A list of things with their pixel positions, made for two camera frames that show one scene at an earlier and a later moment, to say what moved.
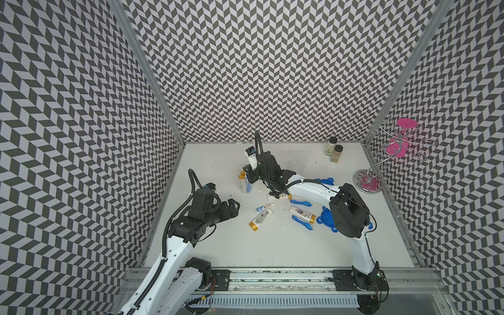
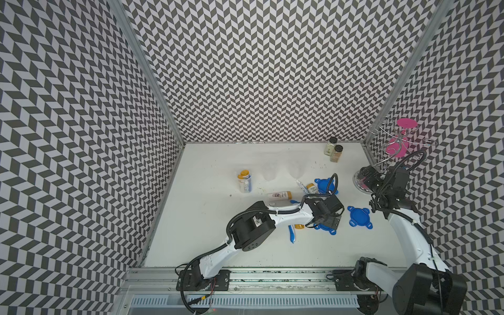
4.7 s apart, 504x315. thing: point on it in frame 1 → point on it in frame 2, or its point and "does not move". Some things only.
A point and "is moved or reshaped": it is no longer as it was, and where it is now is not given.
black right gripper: (249, 172) → (366, 171)
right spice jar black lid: (336, 153) does not move
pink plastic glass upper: (407, 123) does not move
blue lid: (329, 181) does not move
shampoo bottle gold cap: (254, 224) is moved or reshaped
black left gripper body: (212, 216) → (330, 220)
